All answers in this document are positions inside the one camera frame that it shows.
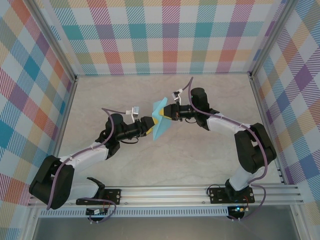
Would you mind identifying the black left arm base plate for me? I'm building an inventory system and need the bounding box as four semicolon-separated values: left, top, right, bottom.
76;188;123;206

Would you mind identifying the aluminium side rail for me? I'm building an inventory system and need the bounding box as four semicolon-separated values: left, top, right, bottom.
49;74;79;161
249;72;289;185

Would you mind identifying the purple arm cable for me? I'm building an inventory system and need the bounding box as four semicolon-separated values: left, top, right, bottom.
46;107;132;224
179;76;270;223

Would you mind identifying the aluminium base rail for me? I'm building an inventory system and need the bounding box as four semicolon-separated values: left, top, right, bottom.
27;186;305;207

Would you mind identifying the perforated metal cable tray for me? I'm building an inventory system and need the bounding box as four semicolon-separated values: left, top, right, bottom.
39;208;230;218

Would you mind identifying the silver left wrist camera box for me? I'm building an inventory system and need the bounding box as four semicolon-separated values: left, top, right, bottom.
126;106;141;119

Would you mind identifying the small black circuit board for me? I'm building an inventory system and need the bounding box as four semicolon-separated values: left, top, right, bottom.
86;207;108;217
228;205;251;216

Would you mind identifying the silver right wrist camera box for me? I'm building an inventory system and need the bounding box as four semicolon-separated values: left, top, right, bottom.
171;88;185;101

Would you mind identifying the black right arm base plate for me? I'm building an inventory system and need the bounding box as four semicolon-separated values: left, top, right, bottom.
207;186;255;205

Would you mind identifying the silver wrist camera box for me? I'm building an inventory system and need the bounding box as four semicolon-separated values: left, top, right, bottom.
171;88;185;101
126;106;141;119

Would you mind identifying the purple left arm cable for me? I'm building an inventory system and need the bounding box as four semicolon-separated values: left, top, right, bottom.
46;107;132;224

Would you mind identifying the aluminium frame post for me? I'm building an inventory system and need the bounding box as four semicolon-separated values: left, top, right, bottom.
31;0;78;82
291;203;311;240
248;0;295;79
21;206;41;240

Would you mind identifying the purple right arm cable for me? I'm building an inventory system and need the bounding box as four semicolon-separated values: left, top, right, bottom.
179;76;270;223

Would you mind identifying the grey metal shelf panel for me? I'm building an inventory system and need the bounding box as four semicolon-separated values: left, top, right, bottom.
32;216;300;240

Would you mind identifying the light blue paper sheet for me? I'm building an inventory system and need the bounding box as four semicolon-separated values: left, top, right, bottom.
150;96;174;141

